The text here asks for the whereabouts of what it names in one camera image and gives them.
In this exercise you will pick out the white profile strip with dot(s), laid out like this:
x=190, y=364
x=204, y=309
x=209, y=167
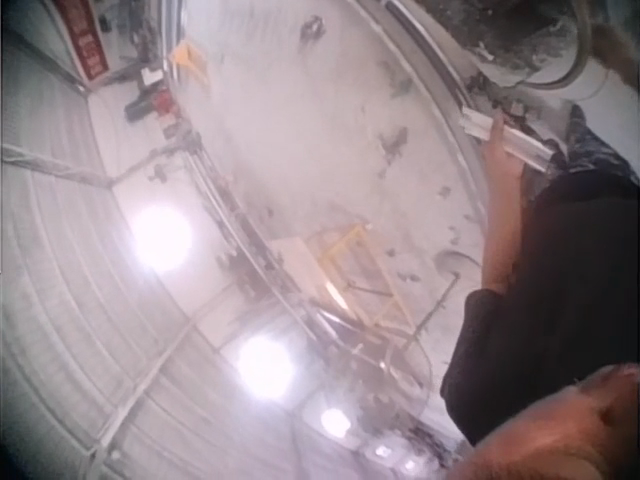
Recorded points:
x=525, y=150

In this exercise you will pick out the large yellow frame stand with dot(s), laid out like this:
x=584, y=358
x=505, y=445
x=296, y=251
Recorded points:
x=372, y=280

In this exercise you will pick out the person's left fingers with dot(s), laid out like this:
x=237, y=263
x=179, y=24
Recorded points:
x=496, y=129

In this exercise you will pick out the red and black machine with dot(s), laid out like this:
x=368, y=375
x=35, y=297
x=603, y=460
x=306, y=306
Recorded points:
x=155, y=105

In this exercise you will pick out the grey metal work machine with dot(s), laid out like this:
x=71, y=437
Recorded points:
x=475, y=40

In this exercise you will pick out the person's legs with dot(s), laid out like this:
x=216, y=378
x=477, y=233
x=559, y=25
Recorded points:
x=597, y=142

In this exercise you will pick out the bright round lamp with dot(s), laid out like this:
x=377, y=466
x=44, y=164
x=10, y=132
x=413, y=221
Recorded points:
x=265, y=367
x=335, y=423
x=161, y=238

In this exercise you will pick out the person's left hand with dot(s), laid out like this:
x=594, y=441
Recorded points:
x=500, y=147

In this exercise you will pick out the long metal rail line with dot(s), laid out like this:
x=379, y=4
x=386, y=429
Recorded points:
x=235, y=220

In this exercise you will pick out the red wall banner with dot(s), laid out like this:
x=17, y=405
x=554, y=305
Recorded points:
x=84, y=40

